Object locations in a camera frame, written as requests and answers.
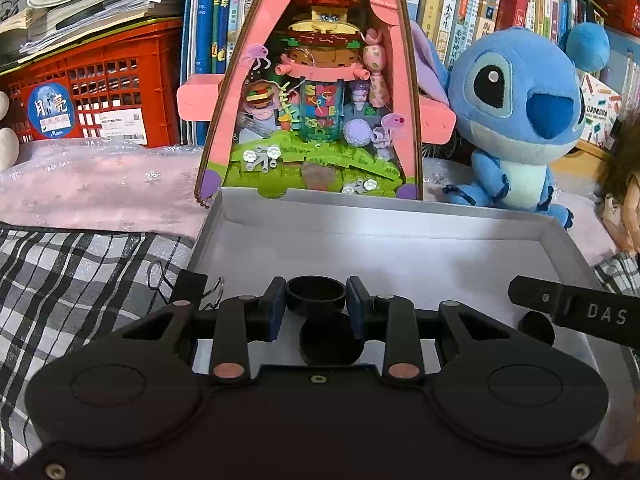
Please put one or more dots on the black round cup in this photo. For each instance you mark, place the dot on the black round cup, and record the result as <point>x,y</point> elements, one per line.
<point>316,297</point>

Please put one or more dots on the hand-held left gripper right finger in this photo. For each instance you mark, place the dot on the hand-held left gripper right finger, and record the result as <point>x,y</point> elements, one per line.
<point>357,310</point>

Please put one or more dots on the white cardboard box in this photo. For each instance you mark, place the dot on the white cardboard box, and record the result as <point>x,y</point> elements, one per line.
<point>400,245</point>

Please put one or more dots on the pink triangular brick display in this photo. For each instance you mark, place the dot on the pink triangular brick display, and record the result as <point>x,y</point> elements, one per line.
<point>320,110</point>

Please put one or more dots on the long-haired doll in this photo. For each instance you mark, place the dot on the long-haired doll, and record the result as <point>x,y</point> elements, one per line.
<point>625,200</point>

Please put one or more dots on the black white plaid blanket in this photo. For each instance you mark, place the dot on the black white plaid blanket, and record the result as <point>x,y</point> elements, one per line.
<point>75,310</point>

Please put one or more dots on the row of shelf books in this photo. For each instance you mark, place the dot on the row of shelf books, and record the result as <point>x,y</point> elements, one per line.
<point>210,20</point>

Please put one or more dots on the white printed carton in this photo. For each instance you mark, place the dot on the white printed carton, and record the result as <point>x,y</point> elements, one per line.
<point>600,110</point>

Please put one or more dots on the red plastic crate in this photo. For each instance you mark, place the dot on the red plastic crate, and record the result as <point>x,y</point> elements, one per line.
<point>110,85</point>

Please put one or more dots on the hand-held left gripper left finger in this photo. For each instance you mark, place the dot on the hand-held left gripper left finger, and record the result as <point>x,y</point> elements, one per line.
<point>276,310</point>

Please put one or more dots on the blue cat plush toy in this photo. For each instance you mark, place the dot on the blue cat plush toy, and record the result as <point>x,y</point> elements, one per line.
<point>7,147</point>

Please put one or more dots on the blue alien plush toy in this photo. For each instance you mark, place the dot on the blue alien plush toy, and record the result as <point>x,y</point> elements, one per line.
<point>510,120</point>

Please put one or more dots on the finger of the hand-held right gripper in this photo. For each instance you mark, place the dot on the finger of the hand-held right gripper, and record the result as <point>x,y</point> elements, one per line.
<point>537,297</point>

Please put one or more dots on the red plastic basket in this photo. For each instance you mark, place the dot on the red plastic basket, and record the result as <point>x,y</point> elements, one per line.
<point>617,2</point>

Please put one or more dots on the black binder clip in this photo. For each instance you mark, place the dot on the black binder clip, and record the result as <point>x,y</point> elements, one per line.
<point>189,290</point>

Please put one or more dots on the black round cap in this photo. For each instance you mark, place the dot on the black round cap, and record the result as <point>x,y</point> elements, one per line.
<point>536,330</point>
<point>330,342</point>

